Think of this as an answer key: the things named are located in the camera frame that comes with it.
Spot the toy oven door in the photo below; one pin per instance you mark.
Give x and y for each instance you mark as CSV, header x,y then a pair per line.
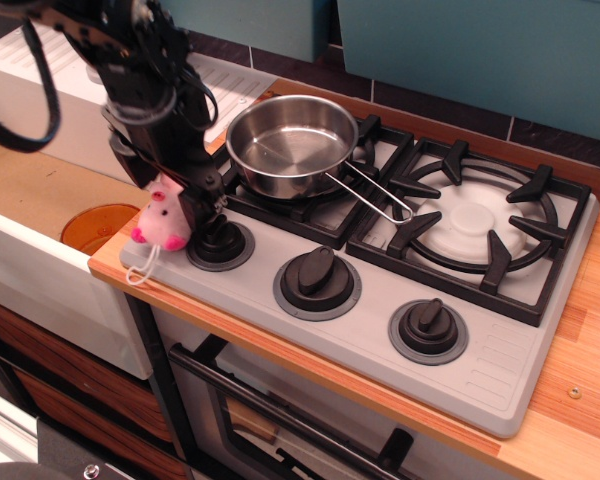
x,y
266,422

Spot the black left burner grate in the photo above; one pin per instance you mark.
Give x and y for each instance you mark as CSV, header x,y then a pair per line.
x,y
329,219

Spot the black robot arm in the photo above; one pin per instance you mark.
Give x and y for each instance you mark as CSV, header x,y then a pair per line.
x,y
130,34

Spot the stainless steel pan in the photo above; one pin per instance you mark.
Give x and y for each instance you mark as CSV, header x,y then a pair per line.
x,y
298,147

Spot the black stove knob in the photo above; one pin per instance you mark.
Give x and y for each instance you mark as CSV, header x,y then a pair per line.
x,y
317,286
220,245
428,332

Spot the black right burner grate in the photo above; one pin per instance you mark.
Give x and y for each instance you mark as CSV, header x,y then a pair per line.
x,y
502,237

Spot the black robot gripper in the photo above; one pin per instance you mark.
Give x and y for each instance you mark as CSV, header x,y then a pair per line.
x,y
158,126

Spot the black right stove knob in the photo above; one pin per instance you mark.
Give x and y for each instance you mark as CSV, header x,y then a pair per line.
x,y
428,332

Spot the black burner grate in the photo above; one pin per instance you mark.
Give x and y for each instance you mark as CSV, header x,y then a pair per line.
x,y
502,237
329,219

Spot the wooden drawer cabinet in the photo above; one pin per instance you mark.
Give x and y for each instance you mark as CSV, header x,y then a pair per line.
x,y
112,411

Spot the black middle stove knob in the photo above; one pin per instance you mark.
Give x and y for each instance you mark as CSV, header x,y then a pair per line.
x,y
317,286

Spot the white toy sink unit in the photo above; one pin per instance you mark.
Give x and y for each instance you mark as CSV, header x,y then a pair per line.
x,y
42,279

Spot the black left stove knob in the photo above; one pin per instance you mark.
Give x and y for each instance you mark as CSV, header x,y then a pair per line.
x,y
220,245

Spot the grey toy stove top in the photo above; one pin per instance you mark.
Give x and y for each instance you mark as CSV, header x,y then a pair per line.
x,y
488,386

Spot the pink stuffed pig toy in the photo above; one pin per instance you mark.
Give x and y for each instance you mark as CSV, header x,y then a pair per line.
x,y
162,227

